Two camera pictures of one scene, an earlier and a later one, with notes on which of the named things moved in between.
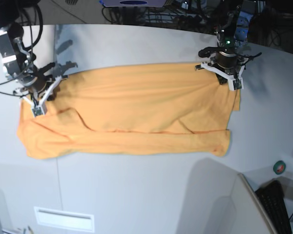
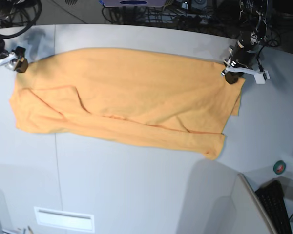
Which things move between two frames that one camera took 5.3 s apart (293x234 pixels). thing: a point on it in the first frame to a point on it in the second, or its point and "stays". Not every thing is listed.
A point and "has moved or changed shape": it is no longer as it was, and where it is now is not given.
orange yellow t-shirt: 162,109 has moved or changed shape
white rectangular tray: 65,219 stays
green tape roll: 279,167 stays
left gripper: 228,62 to 245,53
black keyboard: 272,194 stays
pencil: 31,231 stays
